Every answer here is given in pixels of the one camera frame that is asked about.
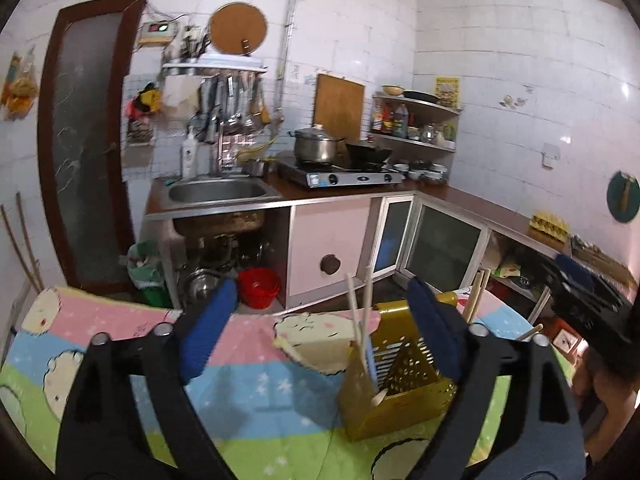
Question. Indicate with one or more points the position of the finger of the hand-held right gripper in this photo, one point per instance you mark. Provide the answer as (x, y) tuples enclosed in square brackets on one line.
[(575, 270)]

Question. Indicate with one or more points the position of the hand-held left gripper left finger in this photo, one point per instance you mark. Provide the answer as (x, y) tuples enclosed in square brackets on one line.
[(210, 330)]

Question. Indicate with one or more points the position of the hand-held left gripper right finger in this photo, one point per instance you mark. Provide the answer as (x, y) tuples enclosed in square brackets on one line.
[(435, 320)]

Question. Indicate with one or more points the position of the wooden chopstick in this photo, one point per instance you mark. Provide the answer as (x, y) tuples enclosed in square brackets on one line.
[(354, 310), (530, 332), (484, 290), (472, 300)]

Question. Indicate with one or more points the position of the yellow plastic utensil holder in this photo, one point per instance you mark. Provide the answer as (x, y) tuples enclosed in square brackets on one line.
[(400, 400)]

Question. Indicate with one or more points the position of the white spoon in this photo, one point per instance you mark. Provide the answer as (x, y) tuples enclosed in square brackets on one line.
[(380, 396)]

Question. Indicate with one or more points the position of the row of hanging kitchen utensils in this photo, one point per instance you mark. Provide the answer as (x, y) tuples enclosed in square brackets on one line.
[(235, 105)]

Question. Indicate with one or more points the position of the person's right hand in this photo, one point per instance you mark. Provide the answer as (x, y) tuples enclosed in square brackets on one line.
[(610, 405)]

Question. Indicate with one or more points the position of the tray of small items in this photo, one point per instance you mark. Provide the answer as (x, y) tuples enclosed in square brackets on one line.
[(600, 257)]

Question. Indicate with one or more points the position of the orange box with white socket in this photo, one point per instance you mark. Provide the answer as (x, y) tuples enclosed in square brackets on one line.
[(565, 342)]

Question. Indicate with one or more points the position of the yellow egg carton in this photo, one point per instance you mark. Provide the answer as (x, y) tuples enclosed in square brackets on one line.
[(550, 226)]

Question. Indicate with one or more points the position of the bags in open cabinet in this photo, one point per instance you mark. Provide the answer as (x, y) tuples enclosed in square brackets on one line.
[(515, 272)]

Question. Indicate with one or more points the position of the steel pots under sink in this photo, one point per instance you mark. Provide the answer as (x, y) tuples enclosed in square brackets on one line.
[(215, 270)]

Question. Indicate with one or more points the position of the red plastic basin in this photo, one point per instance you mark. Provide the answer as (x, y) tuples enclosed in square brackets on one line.
[(257, 287)]

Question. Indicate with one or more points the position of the wide glass cabinet door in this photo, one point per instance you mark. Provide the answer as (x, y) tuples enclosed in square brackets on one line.
[(442, 247)]

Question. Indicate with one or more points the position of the printed cartoon blanket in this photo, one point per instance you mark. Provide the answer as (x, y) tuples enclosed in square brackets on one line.
[(250, 400)]

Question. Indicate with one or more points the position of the green bin bag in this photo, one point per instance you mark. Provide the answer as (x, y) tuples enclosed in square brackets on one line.
[(147, 275)]

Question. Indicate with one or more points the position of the narrow glass cabinet door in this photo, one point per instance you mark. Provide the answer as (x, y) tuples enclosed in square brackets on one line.
[(392, 235)]

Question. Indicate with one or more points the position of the kitchen counter cabinet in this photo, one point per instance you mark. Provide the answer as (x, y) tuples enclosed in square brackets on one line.
[(480, 207)]

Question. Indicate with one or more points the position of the pink cabinet door with hole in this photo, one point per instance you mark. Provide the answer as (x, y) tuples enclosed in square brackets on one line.
[(330, 240)]

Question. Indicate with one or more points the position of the stainless steel sink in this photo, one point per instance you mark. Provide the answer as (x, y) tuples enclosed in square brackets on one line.
[(217, 191)]

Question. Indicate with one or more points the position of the group of small bowls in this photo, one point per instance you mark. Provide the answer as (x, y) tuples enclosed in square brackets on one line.
[(420, 172)]

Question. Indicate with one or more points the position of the small steel cup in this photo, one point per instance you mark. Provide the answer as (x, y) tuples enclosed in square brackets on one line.
[(254, 167)]

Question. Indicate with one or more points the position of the steel gas stove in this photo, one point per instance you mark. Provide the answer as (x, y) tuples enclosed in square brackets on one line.
[(345, 177)]

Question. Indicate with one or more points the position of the white soap bottle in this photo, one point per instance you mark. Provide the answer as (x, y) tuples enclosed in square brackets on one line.
[(189, 155)]

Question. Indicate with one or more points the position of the metal corner shelf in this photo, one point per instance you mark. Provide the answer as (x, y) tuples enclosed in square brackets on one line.
[(415, 142)]

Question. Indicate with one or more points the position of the black wok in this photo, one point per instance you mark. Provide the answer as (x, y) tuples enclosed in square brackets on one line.
[(369, 152)]

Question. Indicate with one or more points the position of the row of condiment bottles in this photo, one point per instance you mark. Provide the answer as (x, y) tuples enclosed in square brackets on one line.
[(400, 122)]

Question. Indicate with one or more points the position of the wooden sticks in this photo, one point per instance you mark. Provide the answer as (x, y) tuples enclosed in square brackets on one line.
[(27, 245)]

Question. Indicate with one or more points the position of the steel pot with lid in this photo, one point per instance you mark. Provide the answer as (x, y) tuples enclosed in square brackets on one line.
[(315, 147)]

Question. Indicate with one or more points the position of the brown frosted glass door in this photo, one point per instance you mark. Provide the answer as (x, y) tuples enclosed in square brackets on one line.
[(85, 150)]

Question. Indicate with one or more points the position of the black pan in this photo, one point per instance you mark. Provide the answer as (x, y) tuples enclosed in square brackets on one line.
[(420, 95)]

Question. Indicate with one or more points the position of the wooden cutting board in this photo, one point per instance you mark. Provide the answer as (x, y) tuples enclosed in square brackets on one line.
[(339, 107)]

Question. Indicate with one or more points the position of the yellow bowl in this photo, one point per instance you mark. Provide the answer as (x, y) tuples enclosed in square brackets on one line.
[(393, 90)]

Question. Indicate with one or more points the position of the white hanging plastic bag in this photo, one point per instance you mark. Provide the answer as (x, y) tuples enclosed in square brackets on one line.
[(180, 91)]

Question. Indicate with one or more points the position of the steel cup of chopsticks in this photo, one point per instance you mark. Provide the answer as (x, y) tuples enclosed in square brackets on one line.
[(192, 45)]

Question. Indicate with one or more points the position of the white control box with display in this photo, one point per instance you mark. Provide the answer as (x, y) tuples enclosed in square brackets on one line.
[(159, 31)]

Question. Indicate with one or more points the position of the hanging yellow bags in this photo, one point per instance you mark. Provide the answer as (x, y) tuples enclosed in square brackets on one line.
[(20, 90)]

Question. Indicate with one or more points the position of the green round wall hanging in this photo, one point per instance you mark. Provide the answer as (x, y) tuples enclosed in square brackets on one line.
[(622, 195)]

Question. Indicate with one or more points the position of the white wall socket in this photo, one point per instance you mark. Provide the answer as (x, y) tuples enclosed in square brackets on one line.
[(551, 155)]

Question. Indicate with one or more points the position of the wall sticker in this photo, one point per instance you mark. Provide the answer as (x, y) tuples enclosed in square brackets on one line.
[(514, 102)]

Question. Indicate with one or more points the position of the yellow wall poster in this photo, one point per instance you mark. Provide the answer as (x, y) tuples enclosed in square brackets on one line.
[(447, 91)]

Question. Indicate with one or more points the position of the metal wall rack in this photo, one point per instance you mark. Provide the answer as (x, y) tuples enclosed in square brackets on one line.
[(215, 65)]

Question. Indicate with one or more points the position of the metal wall pipe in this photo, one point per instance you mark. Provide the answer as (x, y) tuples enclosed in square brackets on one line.
[(289, 35)]

